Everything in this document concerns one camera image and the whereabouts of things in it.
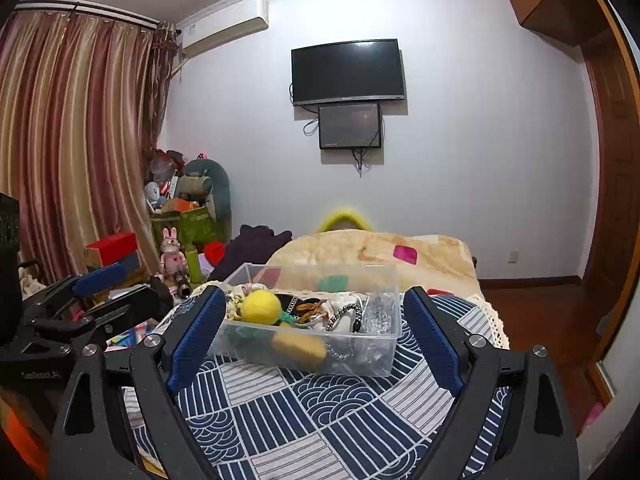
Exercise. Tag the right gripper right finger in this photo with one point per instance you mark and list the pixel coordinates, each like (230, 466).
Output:
(535, 439)

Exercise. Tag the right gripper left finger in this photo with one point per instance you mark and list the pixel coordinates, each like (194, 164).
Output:
(92, 438)

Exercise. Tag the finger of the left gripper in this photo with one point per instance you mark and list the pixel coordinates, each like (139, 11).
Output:
(96, 326)
(80, 284)

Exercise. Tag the yellow felt ball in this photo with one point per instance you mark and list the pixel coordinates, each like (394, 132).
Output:
(261, 307)

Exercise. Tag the clear bag silver mesh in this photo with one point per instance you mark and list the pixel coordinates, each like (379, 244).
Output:
(378, 313)

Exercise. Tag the red box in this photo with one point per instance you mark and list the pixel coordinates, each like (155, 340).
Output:
(110, 249)

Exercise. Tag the pink rabbit toy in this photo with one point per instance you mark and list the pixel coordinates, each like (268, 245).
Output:
(172, 259)

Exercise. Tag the blue white patterned tablecloth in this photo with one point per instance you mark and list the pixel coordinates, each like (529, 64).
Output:
(256, 421)

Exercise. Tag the green storage box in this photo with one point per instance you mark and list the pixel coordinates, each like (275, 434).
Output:
(194, 227)

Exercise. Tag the grey green plush toy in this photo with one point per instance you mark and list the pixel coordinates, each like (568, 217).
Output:
(205, 180)

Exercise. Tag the striped brown curtain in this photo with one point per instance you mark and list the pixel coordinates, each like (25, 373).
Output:
(82, 103)

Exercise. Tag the dark purple garment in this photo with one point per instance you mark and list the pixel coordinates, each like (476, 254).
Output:
(254, 244)

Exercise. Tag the green knitted cloth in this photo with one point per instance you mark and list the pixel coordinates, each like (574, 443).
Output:
(235, 337)

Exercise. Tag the white orange patterned cloth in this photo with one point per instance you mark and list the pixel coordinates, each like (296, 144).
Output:
(331, 316)

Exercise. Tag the yellow sponge block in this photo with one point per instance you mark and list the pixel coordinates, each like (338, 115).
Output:
(300, 347)

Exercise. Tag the clear plastic storage bin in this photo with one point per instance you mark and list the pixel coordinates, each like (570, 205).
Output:
(348, 354)

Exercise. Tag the beige patchwork blanket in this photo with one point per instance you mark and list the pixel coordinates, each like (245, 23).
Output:
(437, 262)

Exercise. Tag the yellow plush headband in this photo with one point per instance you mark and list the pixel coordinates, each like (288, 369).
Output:
(344, 219)

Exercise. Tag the white air conditioner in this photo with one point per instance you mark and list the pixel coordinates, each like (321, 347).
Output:
(218, 28)

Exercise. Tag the brown wooden door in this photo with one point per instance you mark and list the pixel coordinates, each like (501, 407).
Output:
(613, 261)

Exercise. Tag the small wall monitor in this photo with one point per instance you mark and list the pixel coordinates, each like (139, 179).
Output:
(353, 126)

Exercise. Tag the large wall television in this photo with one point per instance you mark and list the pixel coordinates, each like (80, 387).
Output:
(369, 70)

